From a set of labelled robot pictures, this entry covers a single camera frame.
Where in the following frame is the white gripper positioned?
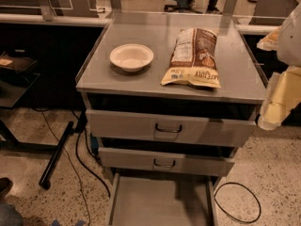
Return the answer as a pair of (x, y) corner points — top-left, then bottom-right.
(257, 4), (301, 130)

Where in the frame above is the brown chip bag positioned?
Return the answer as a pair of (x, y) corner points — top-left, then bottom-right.
(161, 28), (220, 89)

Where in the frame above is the top grey drawer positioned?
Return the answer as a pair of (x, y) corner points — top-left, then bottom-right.
(87, 109), (255, 147)

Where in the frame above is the grey drawer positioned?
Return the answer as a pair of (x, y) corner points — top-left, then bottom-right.
(99, 148), (234, 177)
(105, 171), (218, 226)
(87, 109), (255, 147)

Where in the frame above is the grey drawer cabinet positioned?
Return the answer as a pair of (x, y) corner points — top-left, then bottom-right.
(77, 12), (265, 226)

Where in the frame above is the middle grey drawer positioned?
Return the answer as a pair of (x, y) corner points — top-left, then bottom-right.
(99, 148), (234, 177)

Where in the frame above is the bottom grey drawer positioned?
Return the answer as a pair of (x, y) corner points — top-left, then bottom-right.
(105, 171), (218, 226)

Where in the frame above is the white paper bowl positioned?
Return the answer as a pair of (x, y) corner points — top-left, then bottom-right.
(110, 44), (153, 73)

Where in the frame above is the dark side table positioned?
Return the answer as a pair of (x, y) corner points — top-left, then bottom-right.
(0, 51), (40, 152)

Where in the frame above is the black table leg bar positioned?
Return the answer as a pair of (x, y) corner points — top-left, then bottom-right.
(39, 121), (73, 190)

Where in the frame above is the dark shoe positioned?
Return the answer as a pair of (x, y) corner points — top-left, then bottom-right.
(0, 177), (13, 197)

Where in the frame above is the black floor cable loop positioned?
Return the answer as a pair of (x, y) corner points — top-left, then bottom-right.
(214, 182), (262, 224)

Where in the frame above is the black cable left floor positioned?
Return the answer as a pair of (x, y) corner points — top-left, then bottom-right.
(31, 107), (112, 226)

